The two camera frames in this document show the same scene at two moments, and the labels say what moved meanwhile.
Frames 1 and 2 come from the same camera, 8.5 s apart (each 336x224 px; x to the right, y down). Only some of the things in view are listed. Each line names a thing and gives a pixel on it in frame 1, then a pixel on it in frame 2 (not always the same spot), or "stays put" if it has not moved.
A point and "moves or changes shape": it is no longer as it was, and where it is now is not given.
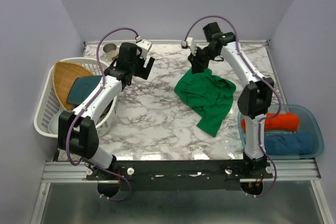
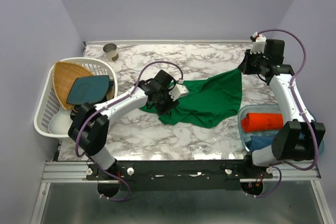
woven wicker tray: x=64 y=75 stays put
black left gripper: x=144 y=73 to x=170 y=105
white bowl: x=53 y=126 stays put
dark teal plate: x=80 y=87 stays put
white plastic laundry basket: x=50 y=102 stays put
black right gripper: x=197 y=65 to x=244 y=66
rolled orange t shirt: x=285 y=121 stays put
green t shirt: x=211 y=96 moves or changes shape
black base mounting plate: x=183 y=174 stays put
